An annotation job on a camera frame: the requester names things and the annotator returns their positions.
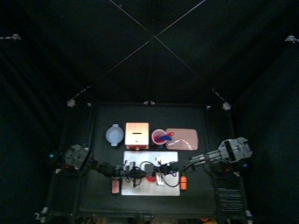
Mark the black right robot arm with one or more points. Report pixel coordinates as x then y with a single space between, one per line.
234 150

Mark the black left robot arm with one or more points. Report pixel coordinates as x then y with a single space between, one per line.
79 156

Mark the pale blue plastic bowl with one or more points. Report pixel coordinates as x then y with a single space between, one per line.
114 135

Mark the orange toy carrot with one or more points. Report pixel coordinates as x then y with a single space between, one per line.
183 183

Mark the salmon pink rectangular block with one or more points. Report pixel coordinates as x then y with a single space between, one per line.
115 186

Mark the blue tape marker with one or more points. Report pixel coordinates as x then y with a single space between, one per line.
161 146

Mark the pink plastic mat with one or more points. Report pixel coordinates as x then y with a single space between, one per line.
187 140

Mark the blue plastic utensil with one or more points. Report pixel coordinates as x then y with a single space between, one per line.
169 134

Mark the wooden box with slot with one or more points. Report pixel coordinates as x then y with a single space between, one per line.
137 132

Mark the white text label sticker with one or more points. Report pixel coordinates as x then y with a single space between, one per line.
230 201

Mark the grey metal frame bracket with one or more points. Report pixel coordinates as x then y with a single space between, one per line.
209 107
89 104
249 216
147 102
42 215

